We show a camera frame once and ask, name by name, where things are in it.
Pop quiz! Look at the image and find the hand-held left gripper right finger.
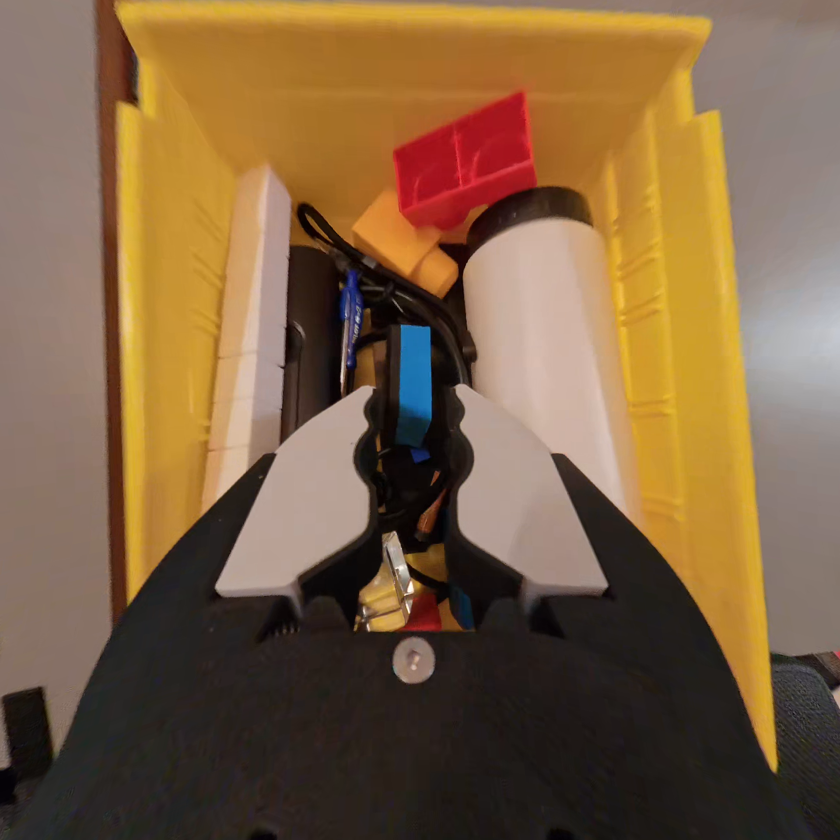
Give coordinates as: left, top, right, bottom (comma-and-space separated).
446, 384, 609, 624

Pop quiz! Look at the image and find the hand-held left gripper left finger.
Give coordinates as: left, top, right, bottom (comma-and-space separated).
215, 386, 385, 621

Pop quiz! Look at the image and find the blue foam eraser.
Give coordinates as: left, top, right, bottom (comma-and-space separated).
384, 323, 434, 454

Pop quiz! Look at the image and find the yellow plastic bin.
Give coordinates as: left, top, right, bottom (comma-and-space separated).
115, 0, 778, 772

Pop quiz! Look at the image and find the clear acrylic block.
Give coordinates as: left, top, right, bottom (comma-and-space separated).
354, 530, 416, 632

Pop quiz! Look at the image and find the small red cube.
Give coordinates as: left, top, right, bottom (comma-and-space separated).
408, 592, 444, 632

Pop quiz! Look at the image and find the white bottle black cap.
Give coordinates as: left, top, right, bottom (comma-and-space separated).
462, 187, 641, 526

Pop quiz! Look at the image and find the blue ballpoint pen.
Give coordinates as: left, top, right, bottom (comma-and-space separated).
338, 268, 366, 395

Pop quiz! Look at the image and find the long white box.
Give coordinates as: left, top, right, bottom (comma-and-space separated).
200, 164, 293, 513

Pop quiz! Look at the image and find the orange toy brick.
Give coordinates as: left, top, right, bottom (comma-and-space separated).
351, 190, 459, 299

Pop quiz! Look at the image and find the red toy brick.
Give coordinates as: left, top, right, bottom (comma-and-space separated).
392, 91, 538, 231

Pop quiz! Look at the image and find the black cord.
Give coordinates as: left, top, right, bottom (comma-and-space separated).
295, 202, 476, 385

